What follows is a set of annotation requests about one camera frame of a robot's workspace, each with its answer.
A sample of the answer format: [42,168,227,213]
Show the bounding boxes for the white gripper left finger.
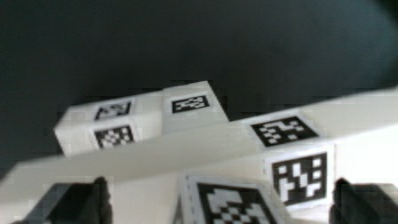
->
[16,177,113,224]

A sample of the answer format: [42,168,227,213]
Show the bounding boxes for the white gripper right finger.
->
[328,179,398,224]

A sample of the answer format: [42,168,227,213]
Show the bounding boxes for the white tagged cube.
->
[170,175,293,224]

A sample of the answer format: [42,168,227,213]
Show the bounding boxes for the white chair leg block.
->
[53,91,163,156]

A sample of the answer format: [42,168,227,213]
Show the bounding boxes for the white chair back frame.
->
[0,87,398,224]

